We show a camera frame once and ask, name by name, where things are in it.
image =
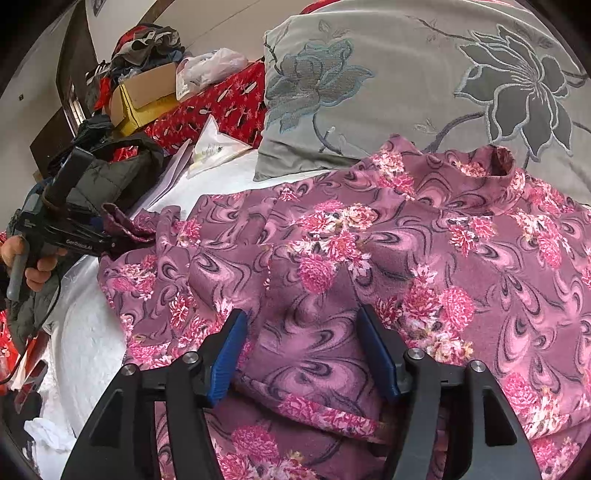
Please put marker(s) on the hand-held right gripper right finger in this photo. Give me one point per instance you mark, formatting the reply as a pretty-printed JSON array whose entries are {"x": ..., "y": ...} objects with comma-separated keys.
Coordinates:
[{"x": 377, "y": 355}]

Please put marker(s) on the dark wooden door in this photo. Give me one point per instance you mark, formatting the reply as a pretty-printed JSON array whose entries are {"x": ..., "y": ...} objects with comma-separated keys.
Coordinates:
[{"x": 76, "y": 60}]

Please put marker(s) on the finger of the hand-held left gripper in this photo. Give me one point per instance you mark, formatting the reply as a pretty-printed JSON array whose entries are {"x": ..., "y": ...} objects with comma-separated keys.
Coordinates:
[{"x": 121, "y": 242}]

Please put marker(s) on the pile of clothes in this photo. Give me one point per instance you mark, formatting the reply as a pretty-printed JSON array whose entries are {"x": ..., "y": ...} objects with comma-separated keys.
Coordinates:
[{"x": 138, "y": 46}]

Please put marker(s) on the clear plastic packet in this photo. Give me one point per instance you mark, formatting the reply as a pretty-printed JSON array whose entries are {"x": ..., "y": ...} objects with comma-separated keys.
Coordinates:
[{"x": 214, "y": 150}]

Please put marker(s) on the cardboard box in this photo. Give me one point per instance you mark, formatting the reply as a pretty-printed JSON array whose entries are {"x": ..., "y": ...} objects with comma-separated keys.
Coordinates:
[{"x": 138, "y": 99}]

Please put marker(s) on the person's left hand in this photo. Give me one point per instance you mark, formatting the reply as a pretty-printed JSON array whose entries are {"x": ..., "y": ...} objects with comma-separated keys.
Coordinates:
[{"x": 39, "y": 273}]

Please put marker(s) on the white plastic bag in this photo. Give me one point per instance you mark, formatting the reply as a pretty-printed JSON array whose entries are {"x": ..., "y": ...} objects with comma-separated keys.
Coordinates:
[{"x": 210, "y": 67}]

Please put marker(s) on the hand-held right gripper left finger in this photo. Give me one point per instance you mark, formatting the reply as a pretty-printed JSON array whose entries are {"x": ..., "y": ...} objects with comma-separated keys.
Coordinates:
[{"x": 227, "y": 360}]

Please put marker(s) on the person's left forearm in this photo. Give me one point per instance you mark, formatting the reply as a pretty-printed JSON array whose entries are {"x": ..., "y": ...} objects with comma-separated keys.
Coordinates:
[{"x": 27, "y": 314}]

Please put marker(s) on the white papers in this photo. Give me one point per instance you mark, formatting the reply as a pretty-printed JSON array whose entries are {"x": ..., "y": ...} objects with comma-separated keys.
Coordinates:
[{"x": 171, "y": 173}]

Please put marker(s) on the dark green padded jacket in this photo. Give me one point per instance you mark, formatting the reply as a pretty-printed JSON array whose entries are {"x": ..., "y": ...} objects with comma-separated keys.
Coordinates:
[{"x": 115, "y": 173}]

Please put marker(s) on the pink floral garment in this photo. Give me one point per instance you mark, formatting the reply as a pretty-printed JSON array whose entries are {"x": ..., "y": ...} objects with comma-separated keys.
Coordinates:
[{"x": 351, "y": 258}]

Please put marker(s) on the grey floral quilt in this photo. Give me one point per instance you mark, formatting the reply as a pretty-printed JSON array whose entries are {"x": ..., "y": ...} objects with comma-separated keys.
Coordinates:
[{"x": 406, "y": 74}]

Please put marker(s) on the white cloth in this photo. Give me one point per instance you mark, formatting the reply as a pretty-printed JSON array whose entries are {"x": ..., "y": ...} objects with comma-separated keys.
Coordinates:
[{"x": 46, "y": 434}]

